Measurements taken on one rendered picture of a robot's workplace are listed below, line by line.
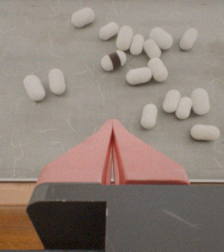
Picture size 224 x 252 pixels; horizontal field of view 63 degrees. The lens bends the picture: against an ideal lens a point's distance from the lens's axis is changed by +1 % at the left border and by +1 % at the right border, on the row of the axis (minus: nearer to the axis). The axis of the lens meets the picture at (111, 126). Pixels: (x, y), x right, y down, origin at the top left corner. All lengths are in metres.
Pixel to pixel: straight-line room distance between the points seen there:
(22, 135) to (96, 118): 0.10
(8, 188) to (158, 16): 0.33
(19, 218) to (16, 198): 0.02
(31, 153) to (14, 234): 0.09
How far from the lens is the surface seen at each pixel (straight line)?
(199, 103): 0.26
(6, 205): 0.25
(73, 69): 0.29
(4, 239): 0.25
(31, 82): 0.27
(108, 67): 0.26
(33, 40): 0.33
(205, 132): 0.25
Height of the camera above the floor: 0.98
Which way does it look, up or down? 76 degrees down
